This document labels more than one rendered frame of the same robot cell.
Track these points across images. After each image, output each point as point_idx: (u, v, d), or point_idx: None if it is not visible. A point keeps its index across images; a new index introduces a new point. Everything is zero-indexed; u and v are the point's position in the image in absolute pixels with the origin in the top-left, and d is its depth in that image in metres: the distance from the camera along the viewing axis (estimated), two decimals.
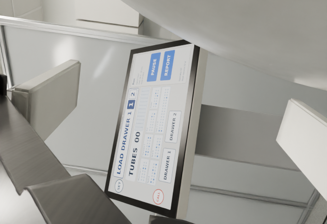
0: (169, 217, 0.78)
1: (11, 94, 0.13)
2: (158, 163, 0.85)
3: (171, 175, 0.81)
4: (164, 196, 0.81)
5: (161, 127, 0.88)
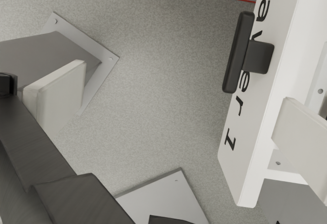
0: None
1: (20, 94, 0.13)
2: None
3: None
4: None
5: None
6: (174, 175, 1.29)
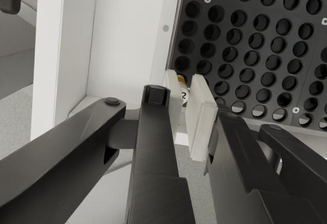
0: None
1: None
2: None
3: None
4: None
5: None
6: None
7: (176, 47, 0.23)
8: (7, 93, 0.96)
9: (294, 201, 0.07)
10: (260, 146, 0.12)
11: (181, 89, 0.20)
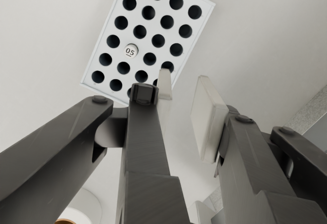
0: None
1: None
2: None
3: None
4: None
5: None
6: None
7: None
8: None
9: (301, 203, 0.07)
10: (273, 148, 0.12)
11: None
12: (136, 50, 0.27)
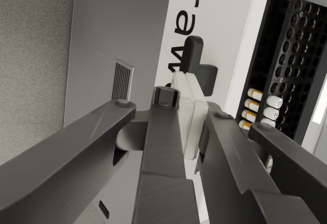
0: None
1: None
2: None
3: None
4: None
5: None
6: None
7: (262, 113, 0.34)
8: None
9: (287, 200, 0.07)
10: (250, 144, 0.12)
11: None
12: (278, 99, 0.34)
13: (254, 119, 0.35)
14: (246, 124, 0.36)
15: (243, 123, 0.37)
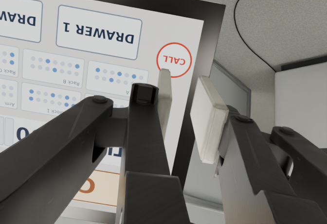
0: (220, 24, 0.33)
1: None
2: (95, 60, 0.34)
3: (123, 17, 0.33)
4: (173, 41, 0.33)
5: (1, 56, 0.34)
6: None
7: None
8: None
9: (301, 203, 0.07)
10: (273, 148, 0.12)
11: None
12: None
13: None
14: None
15: None
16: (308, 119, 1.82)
